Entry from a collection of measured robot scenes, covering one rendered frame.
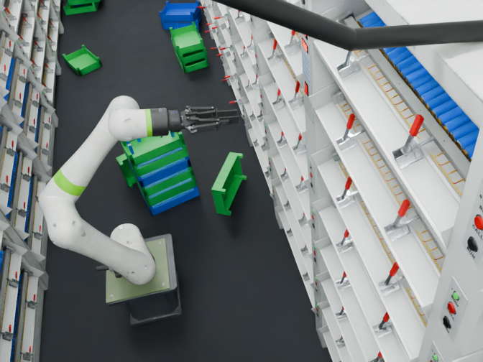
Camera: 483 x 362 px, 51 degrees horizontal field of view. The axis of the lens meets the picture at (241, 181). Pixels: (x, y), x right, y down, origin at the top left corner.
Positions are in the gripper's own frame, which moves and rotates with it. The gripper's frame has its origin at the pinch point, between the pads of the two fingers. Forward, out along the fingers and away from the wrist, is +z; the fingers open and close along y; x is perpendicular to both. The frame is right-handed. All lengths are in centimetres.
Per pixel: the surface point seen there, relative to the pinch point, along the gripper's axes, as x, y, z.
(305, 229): -47, 15, 31
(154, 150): -68, -66, -22
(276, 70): 11.2, -9.7, 18.5
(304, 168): -8.2, 20.3, 22.5
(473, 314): 46, 108, 10
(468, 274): 51, 105, 9
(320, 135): 21.5, 39.2, 16.4
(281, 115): -8.1, -9.1, 22.6
